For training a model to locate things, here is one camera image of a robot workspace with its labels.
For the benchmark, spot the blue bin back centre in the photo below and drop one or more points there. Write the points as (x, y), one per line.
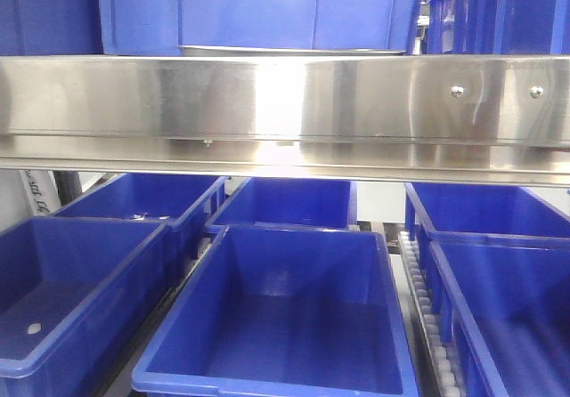
(322, 203)

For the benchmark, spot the blue bin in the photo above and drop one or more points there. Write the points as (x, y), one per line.
(46, 27)
(322, 203)
(505, 310)
(184, 202)
(283, 312)
(73, 292)
(482, 214)
(162, 27)

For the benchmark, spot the blue bin back left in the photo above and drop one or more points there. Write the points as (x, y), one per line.
(184, 202)

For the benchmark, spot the blue bin front centre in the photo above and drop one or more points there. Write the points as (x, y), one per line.
(283, 312)

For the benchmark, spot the blue bin back right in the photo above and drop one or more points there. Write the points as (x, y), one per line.
(482, 214)

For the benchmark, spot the blue bin front left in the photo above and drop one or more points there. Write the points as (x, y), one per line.
(73, 292)

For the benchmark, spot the white printed sign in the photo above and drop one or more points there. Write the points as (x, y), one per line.
(41, 192)

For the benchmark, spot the blue bin front right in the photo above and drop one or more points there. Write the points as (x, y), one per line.
(505, 310)

